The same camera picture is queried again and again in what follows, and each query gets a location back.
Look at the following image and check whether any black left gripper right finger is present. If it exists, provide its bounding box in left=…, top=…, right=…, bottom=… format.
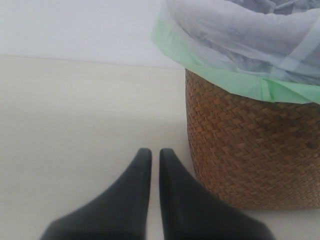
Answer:
left=159, top=147, right=251, bottom=240

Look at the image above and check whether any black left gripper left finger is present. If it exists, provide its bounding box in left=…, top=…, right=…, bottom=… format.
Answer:
left=41, top=148, right=152, bottom=240

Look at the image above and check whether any woven wicker trash basket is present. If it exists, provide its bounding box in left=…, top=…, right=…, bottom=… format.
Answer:
left=185, top=70, right=320, bottom=210

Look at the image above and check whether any white and green bin liner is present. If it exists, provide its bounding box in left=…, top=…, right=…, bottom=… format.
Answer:
left=151, top=0, right=320, bottom=104

